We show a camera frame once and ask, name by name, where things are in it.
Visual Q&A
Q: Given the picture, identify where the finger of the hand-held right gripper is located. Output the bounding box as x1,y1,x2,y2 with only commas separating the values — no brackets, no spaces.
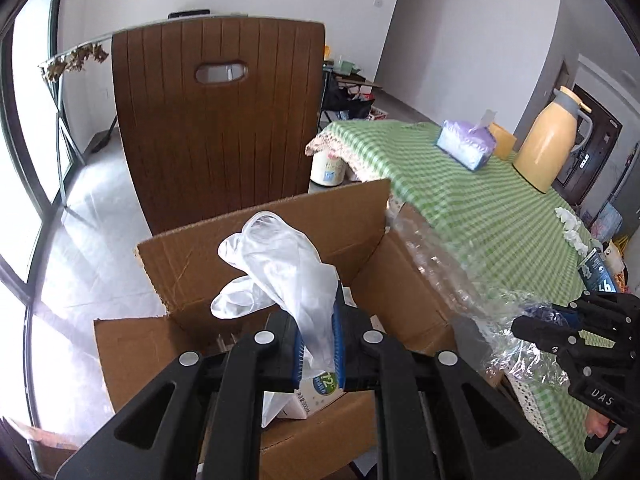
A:
569,291,640,334
511,314,589,362

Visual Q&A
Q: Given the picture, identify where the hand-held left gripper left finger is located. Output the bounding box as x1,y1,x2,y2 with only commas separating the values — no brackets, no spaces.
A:
55,312,307,480

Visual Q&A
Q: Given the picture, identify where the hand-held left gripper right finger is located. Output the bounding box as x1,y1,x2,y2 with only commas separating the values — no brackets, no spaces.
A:
332,285,581,480

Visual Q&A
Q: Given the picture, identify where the white carton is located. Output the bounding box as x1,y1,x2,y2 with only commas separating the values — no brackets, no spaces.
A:
261,369,347,429

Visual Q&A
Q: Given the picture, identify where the clear disposable glove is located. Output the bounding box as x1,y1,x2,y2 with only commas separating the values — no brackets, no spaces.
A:
210,211,342,377

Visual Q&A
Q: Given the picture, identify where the brown cardboard box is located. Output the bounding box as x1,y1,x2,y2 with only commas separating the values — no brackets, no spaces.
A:
92,178,507,480

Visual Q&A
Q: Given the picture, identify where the clear plastic bag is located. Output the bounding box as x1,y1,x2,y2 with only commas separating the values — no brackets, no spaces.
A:
384,200,577,397

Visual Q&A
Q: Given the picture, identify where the person's right hand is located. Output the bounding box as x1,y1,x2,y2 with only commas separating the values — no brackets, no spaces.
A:
585,410,613,441

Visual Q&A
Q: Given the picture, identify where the blue box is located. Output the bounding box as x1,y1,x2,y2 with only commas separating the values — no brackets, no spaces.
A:
577,247,619,294

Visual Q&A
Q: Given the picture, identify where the green checked tablecloth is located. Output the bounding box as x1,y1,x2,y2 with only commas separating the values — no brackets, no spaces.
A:
305,120,622,480

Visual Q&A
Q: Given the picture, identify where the dark brown door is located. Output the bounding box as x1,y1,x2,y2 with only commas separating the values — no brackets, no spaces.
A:
556,84,624,197

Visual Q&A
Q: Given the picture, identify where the yellow thermos jug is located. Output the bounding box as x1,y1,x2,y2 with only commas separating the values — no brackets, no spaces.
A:
512,85,594,194

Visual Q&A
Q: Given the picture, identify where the white plastic tub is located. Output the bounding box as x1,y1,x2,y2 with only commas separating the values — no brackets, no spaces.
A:
309,149,349,189

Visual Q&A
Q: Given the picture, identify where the purple tissue pack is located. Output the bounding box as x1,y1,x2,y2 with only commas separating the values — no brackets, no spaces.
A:
434,109,497,172

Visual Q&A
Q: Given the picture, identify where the brown wooden chair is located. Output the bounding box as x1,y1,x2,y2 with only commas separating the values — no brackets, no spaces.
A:
110,17,327,237

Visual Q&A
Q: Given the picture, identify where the side table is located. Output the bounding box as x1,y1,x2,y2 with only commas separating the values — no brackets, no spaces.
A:
321,57,387,122

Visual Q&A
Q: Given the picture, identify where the window frame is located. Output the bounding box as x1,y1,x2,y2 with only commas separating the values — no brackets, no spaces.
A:
0,0,77,321

